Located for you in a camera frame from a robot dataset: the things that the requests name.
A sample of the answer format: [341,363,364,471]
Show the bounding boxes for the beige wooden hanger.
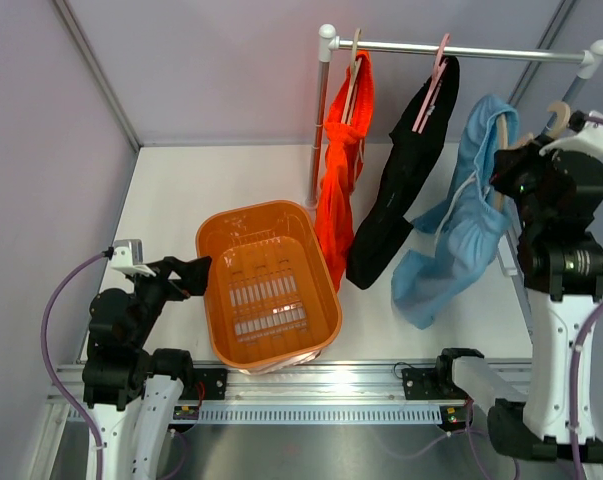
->
[341,28,362,125]

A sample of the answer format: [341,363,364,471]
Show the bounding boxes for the pink hanger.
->
[412,33,451,134]

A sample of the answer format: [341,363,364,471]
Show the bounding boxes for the black shorts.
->
[346,56,460,290]

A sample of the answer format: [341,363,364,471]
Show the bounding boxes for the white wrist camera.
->
[109,239,156,277]
[539,111,603,159]

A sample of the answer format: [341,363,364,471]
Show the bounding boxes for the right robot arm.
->
[195,112,603,465]

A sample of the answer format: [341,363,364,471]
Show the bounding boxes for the light blue shorts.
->
[391,94,519,330]

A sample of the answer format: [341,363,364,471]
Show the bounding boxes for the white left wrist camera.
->
[109,239,156,277]

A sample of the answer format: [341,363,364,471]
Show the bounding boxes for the orange plastic basket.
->
[196,200,342,375]

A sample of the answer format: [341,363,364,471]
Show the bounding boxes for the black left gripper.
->
[126,255,211,347]

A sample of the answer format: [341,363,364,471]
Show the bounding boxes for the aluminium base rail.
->
[45,359,537,406]

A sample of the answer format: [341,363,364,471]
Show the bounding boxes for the metal clothes rack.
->
[303,23,603,276]

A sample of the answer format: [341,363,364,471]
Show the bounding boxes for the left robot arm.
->
[82,256,212,479]

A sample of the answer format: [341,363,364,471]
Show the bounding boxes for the white slotted cable duct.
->
[169,402,443,425]

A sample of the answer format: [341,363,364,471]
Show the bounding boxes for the orange shorts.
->
[315,50,375,289]

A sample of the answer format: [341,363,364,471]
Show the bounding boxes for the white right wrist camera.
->
[539,111,603,159]

